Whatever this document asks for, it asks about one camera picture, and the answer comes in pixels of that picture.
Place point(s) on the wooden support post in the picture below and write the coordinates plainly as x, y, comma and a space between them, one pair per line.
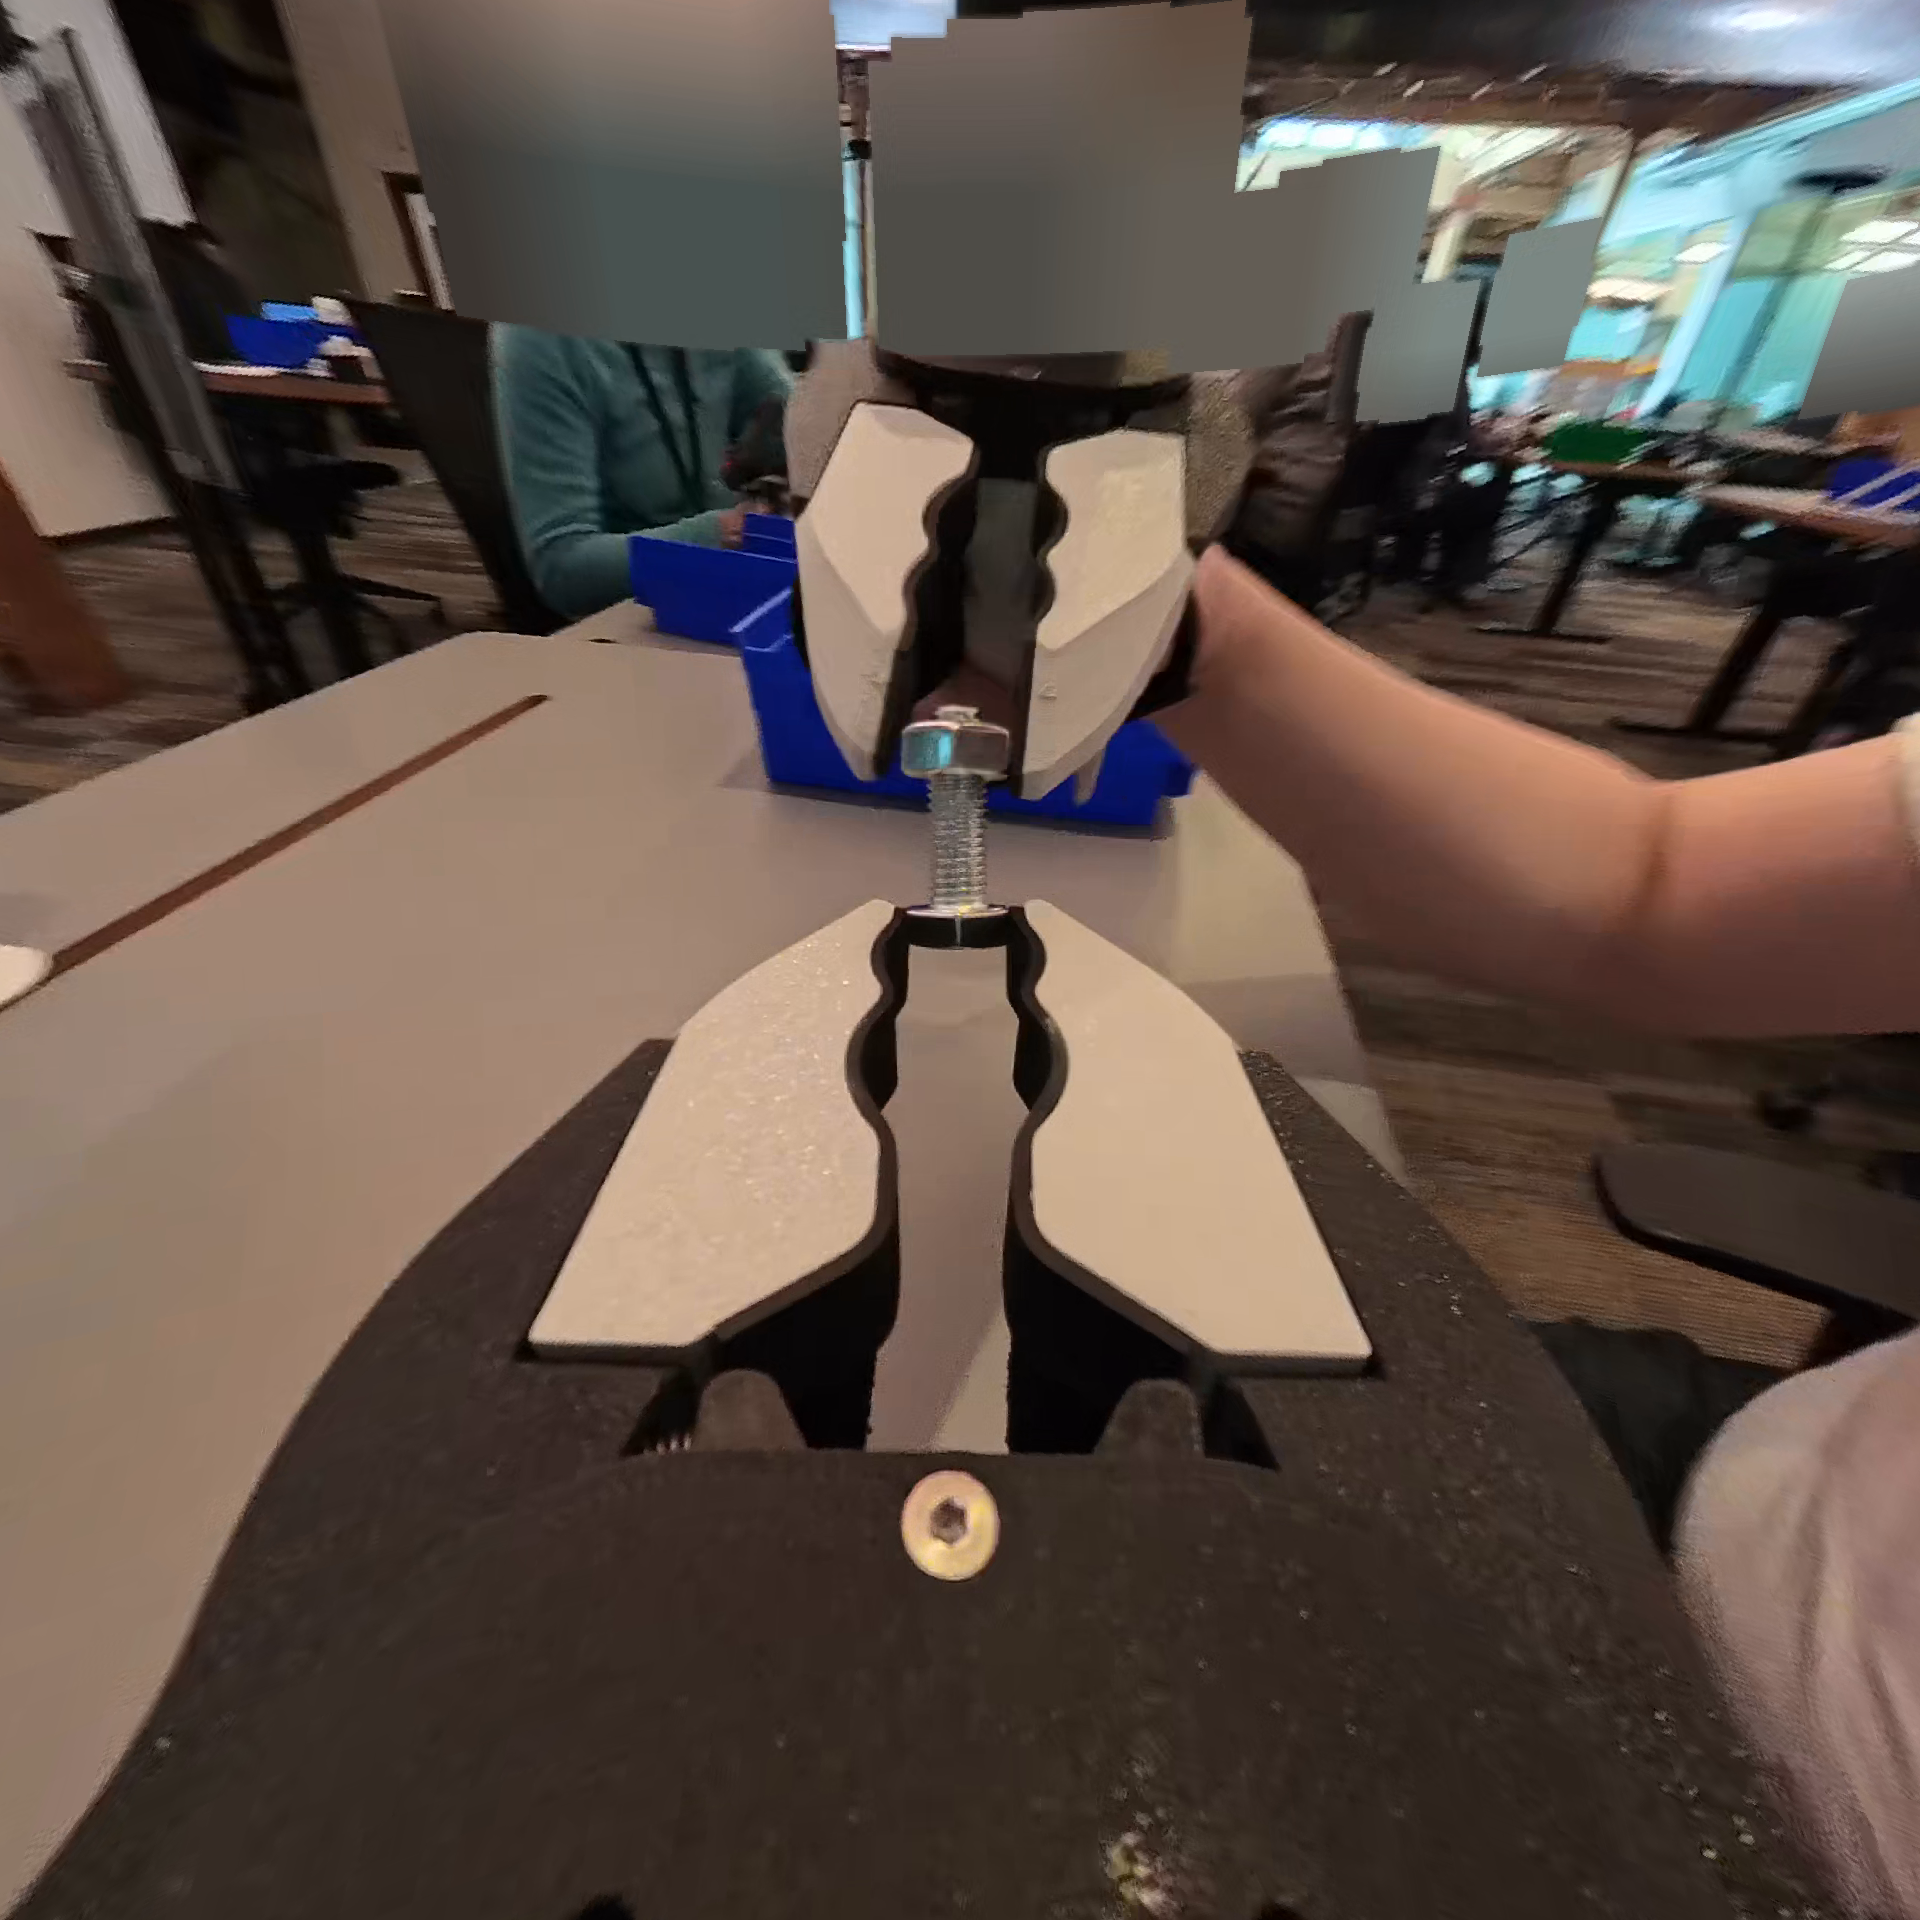
55, 615

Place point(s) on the silver hex nut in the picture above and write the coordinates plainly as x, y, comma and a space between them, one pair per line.
957, 740

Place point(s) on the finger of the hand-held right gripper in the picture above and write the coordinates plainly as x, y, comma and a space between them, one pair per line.
1125, 585
872, 571

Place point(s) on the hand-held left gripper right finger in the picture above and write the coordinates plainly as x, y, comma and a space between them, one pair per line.
1201, 1200

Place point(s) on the black office chair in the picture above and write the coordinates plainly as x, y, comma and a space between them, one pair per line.
452, 420

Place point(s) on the metal frame stand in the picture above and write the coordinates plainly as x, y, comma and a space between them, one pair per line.
135, 332

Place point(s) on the green box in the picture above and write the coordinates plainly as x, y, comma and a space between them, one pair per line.
1596, 441

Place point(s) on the blue plastic bin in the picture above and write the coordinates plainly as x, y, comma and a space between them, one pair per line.
708, 577
781, 737
287, 338

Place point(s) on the white board stand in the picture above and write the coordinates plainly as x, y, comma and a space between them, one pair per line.
21, 976

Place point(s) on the person's right forearm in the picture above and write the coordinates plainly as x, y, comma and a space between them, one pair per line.
1440, 811

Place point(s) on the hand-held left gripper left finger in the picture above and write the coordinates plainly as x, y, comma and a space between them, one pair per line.
721, 1200

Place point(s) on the black desk chair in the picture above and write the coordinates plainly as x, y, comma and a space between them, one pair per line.
1773, 1225

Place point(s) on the wooden desk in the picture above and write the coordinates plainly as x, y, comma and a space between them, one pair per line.
1710, 496

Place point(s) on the silver hex bolt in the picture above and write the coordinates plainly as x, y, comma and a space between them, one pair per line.
958, 856

